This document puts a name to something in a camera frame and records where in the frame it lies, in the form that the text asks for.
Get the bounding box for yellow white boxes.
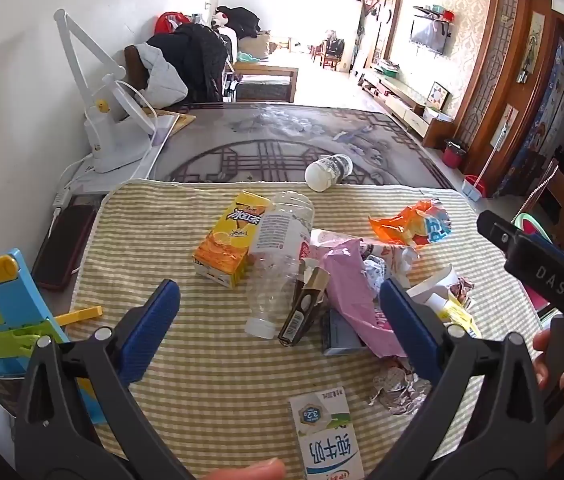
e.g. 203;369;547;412
434;295;483;341

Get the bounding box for striped beige table mat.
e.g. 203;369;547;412
69;178;558;480

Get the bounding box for black coat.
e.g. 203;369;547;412
146;22;228;103

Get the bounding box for white jacket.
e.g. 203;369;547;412
137;42;189;107

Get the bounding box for pink plastic bag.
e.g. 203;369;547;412
319;240;408;358

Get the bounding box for wall television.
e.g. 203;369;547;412
409;17;448;56

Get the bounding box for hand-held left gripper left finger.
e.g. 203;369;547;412
12;279;198;480

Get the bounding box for white bead string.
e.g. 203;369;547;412
514;160;560;221

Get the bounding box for grey toothpaste box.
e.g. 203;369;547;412
322;308;368;356

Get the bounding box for clear plastic bottle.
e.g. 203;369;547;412
243;190;316;339

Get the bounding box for dark red smartphone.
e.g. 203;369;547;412
31;204;99;291

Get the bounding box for silver foil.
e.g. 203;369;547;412
368;360;433;416

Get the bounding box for wooden television cabinet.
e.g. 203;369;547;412
357;67;455;148

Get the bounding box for wooden dining chair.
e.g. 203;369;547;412
319;40;345;70

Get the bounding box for yellow drink carton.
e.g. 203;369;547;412
192;190;273;290

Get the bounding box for person's right hand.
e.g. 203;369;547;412
532;329;564;392

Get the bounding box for printed door curtain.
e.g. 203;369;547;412
494;35;564;198

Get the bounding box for shelf above television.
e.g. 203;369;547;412
413;5;455;23

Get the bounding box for framed star picture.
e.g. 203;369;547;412
427;81;449;108

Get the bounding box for dustpan with broom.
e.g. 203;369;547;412
462;125;509;198

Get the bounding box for small white plastic bottle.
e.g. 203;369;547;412
304;153;354;193

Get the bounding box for white green milk carton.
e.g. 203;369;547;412
289;386;367;480

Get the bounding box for white desk lamp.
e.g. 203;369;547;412
53;8;158;173

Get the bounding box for clear magazine rack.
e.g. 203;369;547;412
222;72;241;103

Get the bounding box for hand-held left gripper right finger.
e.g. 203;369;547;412
367;277;549;480

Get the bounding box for grey patterned table cover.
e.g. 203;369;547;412
149;102;455;191

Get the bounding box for yellow book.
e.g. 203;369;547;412
152;107;197;133

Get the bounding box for brown gold small box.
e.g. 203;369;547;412
277;258;331;347

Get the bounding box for long framed wall picture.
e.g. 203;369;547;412
519;10;548;86

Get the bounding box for red bag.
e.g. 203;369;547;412
156;11;190;33

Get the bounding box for blue yellow green plastic stand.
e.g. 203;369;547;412
0;247;108;426

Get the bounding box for black clothes pile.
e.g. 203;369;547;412
214;6;262;38

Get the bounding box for orange snack wrapper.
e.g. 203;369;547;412
368;199;452;250

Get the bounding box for wooden sofa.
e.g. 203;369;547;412
222;30;299;103

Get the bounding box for person's left hand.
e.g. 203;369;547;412
196;459;287;480

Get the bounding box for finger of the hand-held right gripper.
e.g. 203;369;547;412
477;210;520;257

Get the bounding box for red trash can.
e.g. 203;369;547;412
443;140;468;169

